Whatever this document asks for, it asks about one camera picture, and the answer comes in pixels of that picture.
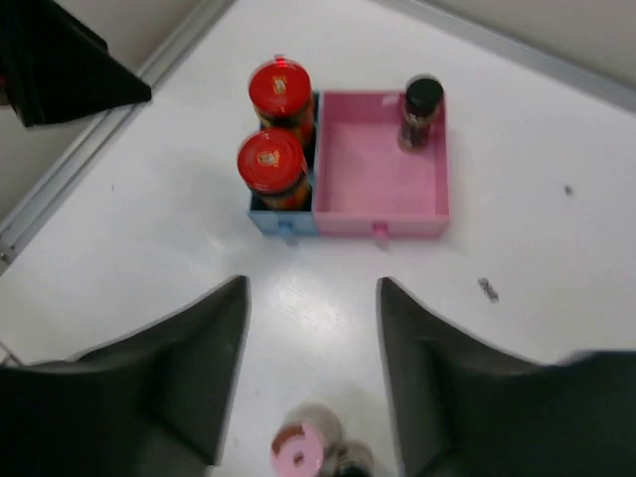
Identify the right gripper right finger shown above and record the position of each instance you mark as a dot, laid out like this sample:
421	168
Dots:
461	407

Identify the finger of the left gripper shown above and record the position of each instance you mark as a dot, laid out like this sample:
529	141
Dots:
55	69

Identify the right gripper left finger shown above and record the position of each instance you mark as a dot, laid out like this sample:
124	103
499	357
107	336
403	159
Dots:
153	403

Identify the red-cap jar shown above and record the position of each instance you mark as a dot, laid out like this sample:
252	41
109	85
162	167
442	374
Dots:
281	94
272	164

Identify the small black-cap spice bottle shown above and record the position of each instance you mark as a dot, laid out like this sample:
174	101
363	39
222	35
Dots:
422	98

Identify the black-cap spice bottle front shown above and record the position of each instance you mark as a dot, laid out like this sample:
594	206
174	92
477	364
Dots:
352	459

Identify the pink-cap spice bottle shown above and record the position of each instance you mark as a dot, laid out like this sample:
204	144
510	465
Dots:
304	441

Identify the blue drawer box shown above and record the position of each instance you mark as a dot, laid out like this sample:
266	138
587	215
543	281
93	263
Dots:
290	225

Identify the pink drawer box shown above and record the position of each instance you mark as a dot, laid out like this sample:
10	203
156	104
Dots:
365	185

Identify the aluminium rail frame left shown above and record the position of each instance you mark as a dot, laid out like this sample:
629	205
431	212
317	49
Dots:
39	204

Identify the aluminium rail back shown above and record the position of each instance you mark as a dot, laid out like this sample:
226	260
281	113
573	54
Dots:
570	73

